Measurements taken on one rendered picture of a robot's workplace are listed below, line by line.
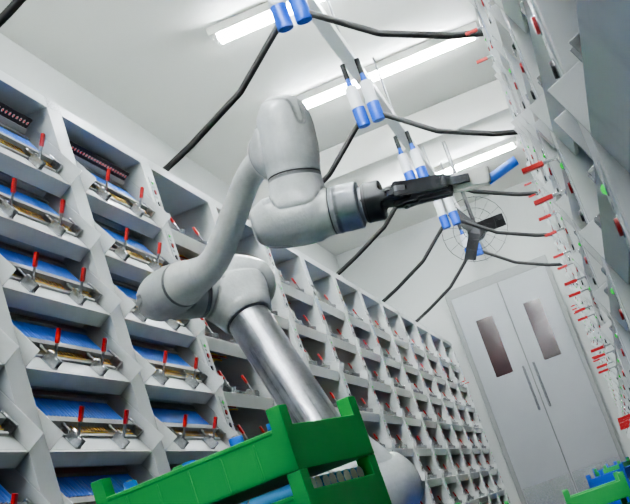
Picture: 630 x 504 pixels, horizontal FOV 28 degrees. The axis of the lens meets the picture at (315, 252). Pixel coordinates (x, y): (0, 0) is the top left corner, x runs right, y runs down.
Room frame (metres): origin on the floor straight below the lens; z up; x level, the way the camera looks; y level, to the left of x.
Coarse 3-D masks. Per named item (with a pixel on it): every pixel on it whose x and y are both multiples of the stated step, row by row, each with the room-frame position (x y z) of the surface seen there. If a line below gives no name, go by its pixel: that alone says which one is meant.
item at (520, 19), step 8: (496, 0) 1.66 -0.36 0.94; (504, 0) 1.60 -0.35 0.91; (512, 0) 1.56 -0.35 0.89; (520, 0) 1.54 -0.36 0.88; (504, 8) 1.64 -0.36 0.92; (512, 8) 1.60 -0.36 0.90; (520, 8) 1.56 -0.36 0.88; (512, 16) 1.64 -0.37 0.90; (520, 16) 1.60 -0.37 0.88; (520, 24) 1.64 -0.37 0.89
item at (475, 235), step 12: (444, 144) 8.84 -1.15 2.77; (468, 204) 8.85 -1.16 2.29; (492, 216) 8.54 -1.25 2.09; (456, 228) 8.59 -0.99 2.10; (468, 228) 8.61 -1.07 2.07; (492, 228) 8.60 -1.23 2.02; (444, 240) 8.61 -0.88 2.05; (456, 240) 8.59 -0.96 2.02; (468, 240) 8.63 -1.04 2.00; (480, 240) 8.73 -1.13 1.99; (492, 240) 8.55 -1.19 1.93; (468, 252) 8.63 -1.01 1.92
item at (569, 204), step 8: (536, 128) 1.76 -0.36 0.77; (544, 128) 1.76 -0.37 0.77; (544, 136) 1.76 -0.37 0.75; (552, 144) 1.76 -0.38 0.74; (560, 160) 1.82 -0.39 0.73; (568, 192) 2.06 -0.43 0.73; (560, 200) 2.35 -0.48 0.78; (568, 200) 2.35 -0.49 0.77; (576, 200) 2.05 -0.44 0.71; (568, 208) 2.35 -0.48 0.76; (576, 208) 2.14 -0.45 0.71; (568, 216) 2.35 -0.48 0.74; (576, 216) 2.24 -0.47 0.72; (576, 224) 2.35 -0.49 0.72; (584, 224) 2.24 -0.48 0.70
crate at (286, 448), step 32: (288, 416) 1.49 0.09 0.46; (352, 416) 1.63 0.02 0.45; (256, 448) 1.50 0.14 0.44; (288, 448) 1.48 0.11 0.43; (320, 448) 1.53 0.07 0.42; (352, 448) 1.60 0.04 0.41; (160, 480) 1.56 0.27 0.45; (192, 480) 1.54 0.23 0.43; (224, 480) 1.52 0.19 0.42; (256, 480) 1.50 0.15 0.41
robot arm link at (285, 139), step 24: (288, 96) 2.24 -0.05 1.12; (264, 120) 2.23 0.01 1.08; (288, 120) 2.21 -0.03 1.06; (312, 120) 2.26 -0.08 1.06; (264, 144) 2.23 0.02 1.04; (288, 144) 2.21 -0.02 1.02; (312, 144) 2.23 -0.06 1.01; (240, 168) 2.36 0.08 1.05; (264, 168) 2.25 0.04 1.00; (288, 168) 2.21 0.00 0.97; (312, 168) 2.23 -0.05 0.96; (240, 192) 2.38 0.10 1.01; (240, 216) 2.42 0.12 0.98; (216, 240) 2.46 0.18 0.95; (192, 264) 2.53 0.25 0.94; (216, 264) 2.49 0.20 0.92; (168, 288) 2.59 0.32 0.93; (192, 288) 2.56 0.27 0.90
